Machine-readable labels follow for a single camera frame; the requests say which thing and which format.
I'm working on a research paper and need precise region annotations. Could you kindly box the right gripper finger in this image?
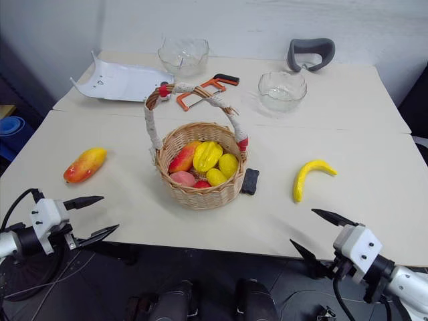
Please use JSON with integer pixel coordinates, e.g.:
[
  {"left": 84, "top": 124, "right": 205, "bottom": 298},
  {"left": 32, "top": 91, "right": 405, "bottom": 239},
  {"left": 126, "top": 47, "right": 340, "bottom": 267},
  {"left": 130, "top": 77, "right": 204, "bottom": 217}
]
[
  {"left": 311, "top": 209, "right": 359, "bottom": 228},
  {"left": 290, "top": 239, "right": 335, "bottom": 279}
]

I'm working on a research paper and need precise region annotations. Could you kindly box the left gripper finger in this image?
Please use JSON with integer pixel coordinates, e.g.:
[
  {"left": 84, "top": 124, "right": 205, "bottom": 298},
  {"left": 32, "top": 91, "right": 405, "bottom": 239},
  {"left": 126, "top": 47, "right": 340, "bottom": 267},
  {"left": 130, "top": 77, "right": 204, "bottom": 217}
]
[
  {"left": 63, "top": 196, "right": 105, "bottom": 211},
  {"left": 75, "top": 224, "right": 120, "bottom": 248}
]

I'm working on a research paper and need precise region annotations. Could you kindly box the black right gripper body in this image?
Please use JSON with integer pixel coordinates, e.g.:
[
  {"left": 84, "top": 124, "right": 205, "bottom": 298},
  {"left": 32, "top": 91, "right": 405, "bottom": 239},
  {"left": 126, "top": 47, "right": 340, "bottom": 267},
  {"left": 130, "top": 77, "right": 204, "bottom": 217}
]
[{"left": 332, "top": 249, "right": 365, "bottom": 290}]

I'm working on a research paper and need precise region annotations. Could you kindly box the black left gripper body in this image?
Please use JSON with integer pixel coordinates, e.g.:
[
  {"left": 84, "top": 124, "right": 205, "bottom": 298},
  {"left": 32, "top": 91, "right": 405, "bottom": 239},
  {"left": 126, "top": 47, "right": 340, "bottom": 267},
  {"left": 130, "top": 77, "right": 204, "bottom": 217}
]
[{"left": 48, "top": 209, "right": 80, "bottom": 250}]

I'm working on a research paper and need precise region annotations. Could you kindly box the yellow starfruit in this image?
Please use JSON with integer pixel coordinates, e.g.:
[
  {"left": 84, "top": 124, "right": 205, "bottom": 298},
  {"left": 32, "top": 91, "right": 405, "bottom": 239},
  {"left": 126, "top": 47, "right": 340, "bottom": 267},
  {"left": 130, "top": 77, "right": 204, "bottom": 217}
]
[{"left": 193, "top": 140, "right": 224, "bottom": 174}]

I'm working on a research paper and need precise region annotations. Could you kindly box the red yellow mango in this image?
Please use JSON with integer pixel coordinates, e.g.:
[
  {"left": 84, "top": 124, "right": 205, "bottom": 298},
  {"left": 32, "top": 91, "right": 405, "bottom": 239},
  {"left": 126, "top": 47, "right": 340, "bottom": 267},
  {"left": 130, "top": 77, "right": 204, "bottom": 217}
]
[
  {"left": 168, "top": 140, "right": 203, "bottom": 174},
  {"left": 63, "top": 148, "right": 108, "bottom": 184}
]

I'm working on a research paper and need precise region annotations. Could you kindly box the yellow banana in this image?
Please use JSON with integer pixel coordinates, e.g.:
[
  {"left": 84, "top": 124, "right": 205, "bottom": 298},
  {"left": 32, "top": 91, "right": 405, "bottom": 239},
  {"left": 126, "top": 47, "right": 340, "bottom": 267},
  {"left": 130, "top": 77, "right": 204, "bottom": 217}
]
[{"left": 293, "top": 159, "right": 338, "bottom": 203}]

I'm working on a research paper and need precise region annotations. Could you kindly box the black round stand base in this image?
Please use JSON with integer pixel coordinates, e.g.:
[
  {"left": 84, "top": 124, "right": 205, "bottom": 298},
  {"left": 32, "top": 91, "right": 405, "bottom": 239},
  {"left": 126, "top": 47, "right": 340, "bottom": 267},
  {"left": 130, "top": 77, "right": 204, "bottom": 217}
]
[{"left": 0, "top": 249, "right": 66, "bottom": 302}]

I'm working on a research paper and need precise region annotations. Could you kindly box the dark rounded shape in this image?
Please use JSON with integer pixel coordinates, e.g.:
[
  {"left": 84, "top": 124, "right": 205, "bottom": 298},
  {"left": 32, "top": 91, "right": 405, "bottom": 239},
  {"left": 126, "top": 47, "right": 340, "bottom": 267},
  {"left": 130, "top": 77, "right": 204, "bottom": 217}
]
[
  {"left": 235, "top": 278, "right": 279, "bottom": 321},
  {"left": 152, "top": 280, "right": 197, "bottom": 321}
]

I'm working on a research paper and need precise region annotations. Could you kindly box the black rectangular sponge block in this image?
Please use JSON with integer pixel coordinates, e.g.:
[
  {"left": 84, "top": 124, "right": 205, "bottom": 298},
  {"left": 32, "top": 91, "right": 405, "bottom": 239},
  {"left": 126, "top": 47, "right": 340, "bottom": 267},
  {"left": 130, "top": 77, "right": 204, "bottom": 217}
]
[{"left": 241, "top": 169, "right": 261, "bottom": 196}]

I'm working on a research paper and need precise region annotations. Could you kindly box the blue rolled foam mat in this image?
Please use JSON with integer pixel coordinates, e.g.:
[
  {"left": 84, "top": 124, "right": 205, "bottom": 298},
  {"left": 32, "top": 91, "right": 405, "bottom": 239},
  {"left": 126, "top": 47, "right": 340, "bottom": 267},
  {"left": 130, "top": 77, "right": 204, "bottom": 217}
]
[{"left": 0, "top": 116, "right": 26, "bottom": 148}]

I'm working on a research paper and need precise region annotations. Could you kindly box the pink peach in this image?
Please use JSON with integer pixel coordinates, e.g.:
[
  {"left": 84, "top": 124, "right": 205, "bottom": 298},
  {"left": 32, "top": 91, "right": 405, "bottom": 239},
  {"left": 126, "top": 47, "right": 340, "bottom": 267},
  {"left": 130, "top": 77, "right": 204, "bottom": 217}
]
[{"left": 169, "top": 171, "right": 197, "bottom": 188}]

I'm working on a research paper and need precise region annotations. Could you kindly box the yellow lemon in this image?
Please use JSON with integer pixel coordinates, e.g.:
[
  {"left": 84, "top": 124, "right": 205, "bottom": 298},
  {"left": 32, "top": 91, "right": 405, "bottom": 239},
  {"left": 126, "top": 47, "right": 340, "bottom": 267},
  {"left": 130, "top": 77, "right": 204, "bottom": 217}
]
[
  {"left": 218, "top": 153, "right": 239, "bottom": 179},
  {"left": 205, "top": 168, "right": 227, "bottom": 187}
]

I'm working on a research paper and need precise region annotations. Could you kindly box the white plastic tray part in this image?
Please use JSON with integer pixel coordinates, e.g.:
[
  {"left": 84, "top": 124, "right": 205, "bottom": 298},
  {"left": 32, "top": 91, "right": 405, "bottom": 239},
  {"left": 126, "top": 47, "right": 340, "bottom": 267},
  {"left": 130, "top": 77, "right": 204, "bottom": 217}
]
[{"left": 70, "top": 50, "right": 175, "bottom": 103}]

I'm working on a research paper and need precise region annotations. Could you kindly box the clear glass bowl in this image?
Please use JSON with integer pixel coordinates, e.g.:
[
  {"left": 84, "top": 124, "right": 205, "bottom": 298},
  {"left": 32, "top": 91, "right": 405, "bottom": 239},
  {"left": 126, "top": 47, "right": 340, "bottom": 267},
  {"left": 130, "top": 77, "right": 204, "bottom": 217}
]
[
  {"left": 257, "top": 70, "right": 308, "bottom": 114},
  {"left": 157, "top": 37, "right": 210, "bottom": 78}
]

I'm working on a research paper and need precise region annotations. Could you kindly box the orange hacksaw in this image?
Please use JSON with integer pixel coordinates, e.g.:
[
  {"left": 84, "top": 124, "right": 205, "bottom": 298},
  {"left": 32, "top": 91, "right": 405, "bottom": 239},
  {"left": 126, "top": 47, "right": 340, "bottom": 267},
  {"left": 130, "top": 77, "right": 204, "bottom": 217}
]
[{"left": 176, "top": 74, "right": 240, "bottom": 112}]

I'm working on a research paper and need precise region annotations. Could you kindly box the grey headset face pad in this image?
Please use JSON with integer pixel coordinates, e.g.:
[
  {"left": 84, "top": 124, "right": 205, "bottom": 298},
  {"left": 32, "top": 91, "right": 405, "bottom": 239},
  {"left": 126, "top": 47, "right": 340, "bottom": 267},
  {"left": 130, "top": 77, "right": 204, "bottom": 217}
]
[{"left": 287, "top": 38, "right": 336, "bottom": 73}]

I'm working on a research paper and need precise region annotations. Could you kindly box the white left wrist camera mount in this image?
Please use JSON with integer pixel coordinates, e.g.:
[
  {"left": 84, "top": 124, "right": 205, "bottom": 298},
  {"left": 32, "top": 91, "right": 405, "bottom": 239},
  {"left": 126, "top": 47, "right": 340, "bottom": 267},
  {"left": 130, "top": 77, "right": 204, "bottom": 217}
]
[{"left": 28, "top": 198, "right": 73, "bottom": 254}]

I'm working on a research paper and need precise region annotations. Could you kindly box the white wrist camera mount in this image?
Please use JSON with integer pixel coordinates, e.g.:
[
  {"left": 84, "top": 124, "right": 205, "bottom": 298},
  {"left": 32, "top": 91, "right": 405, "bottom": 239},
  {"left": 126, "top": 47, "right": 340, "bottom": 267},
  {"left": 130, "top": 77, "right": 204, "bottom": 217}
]
[
  {"left": 28, "top": 198, "right": 73, "bottom": 254},
  {"left": 333, "top": 224, "right": 384, "bottom": 275}
]

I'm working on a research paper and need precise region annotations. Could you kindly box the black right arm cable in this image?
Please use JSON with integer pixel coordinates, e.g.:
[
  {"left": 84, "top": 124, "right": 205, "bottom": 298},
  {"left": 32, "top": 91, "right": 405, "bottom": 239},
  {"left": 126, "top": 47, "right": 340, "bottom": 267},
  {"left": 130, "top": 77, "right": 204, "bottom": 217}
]
[{"left": 332, "top": 277, "right": 356, "bottom": 321}]

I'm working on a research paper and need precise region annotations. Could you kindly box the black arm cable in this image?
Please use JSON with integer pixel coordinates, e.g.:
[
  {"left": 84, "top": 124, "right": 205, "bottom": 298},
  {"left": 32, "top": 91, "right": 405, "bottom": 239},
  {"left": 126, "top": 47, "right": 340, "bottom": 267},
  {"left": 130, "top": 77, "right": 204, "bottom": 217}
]
[
  {"left": 332, "top": 277, "right": 356, "bottom": 321},
  {"left": 0, "top": 188, "right": 45, "bottom": 232}
]

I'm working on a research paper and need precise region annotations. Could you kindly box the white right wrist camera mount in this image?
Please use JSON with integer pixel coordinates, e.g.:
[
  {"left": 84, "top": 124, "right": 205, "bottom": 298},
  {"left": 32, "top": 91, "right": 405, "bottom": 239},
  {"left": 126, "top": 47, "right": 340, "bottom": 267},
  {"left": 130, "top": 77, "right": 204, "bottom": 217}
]
[{"left": 333, "top": 224, "right": 384, "bottom": 275}]

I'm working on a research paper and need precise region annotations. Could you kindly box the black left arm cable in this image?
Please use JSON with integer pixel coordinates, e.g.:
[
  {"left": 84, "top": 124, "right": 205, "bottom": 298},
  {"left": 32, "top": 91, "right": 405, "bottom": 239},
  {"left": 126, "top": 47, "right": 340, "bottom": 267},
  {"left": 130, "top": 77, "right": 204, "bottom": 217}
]
[{"left": 0, "top": 188, "right": 45, "bottom": 232}]

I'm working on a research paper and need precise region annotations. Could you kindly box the wicker basket with handle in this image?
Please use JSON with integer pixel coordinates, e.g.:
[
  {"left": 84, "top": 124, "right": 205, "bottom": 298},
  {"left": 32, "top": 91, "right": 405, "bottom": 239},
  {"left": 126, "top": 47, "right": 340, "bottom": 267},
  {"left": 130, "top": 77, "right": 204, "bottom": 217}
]
[{"left": 144, "top": 82, "right": 250, "bottom": 211}]

